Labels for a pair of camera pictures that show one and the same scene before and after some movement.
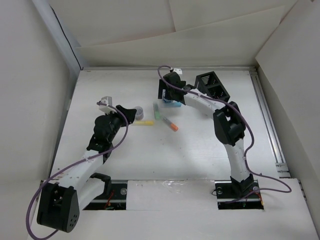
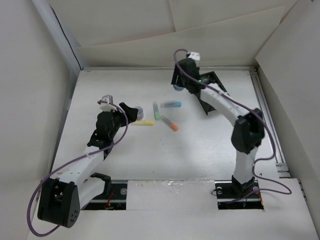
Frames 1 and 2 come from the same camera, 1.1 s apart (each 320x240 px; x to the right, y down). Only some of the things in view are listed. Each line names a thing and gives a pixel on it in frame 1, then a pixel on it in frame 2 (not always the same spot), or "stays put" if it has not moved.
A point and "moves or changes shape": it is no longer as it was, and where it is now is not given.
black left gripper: [129, 113] stays put
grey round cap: [139, 114] stays put
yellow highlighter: [144, 123] stays put
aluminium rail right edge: [283, 170] stays put
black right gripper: [163, 85] → [177, 72]
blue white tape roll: [167, 101] moves or changes shape
